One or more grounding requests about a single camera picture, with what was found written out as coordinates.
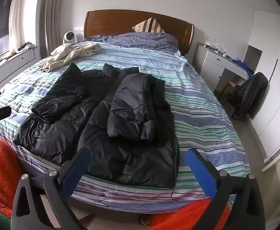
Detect blue checked pillow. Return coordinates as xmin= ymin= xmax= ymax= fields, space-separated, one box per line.
xmin=83 ymin=32 xmax=180 ymax=53

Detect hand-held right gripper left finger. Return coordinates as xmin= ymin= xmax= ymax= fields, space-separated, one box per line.
xmin=10 ymin=147 xmax=91 ymax=230

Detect black bag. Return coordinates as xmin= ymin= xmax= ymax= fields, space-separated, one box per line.
xmin=231 ymin=72 xmax=268 ymax=121

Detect white desk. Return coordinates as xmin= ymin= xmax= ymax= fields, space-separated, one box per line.
xmin=193 ymin=42 xmax=253 ymax=93

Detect striped duvet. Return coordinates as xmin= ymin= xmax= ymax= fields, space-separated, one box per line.
xmin=0 ymin=35 xmax=251 ymax=214

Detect orange fleece pants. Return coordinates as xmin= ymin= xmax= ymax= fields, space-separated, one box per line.
xmin=0 ymin=139 xmax=231 ymax=230

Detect brown striped pillow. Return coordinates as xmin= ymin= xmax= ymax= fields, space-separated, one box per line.
xmin=132 ymin=17 xmax=165 ymax=33

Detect white wardrobe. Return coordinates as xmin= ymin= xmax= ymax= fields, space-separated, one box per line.
xmin=242 ymin=10 xmax=280 ymax=172

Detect small white fan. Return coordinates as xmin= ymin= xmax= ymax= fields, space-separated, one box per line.
xmin=63 ymin=31 xmax=76 ymax=45

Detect beige curtain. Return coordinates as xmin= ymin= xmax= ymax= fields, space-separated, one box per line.
xmin=36 ymin=0 xmax=65 ymax=59

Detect blue cloth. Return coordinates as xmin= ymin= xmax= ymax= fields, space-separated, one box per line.
xmin=235 ymin=60 xmax=253 ymax=75

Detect window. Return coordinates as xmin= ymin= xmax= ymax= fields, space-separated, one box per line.
xmin=0 ymin=0 xmax=25 ymax=60

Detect white windowsill cabinet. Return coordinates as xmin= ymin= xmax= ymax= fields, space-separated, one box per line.
xmin=0 ymin=47 xmax=38 ymax=97

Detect black puffer jacket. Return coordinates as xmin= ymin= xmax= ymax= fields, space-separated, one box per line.
xmin=13 ymin=63 xmax=180 ymax=189

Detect clothes on windowsill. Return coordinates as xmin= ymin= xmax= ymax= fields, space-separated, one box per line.
xmin=17 ymin=42 xmax=37 ymax=51

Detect wooden bed headboard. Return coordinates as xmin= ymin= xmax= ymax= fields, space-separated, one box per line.
xmin=83 ymin=10 xmax=194 ymax=54

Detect cream blanket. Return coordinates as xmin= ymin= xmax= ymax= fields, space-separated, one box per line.
xmin=39 ymin=42 xmax=101 ymax=73

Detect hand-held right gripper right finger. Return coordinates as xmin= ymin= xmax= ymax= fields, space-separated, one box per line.
xmin=187 ymin=148 xmax=266 ymax=230

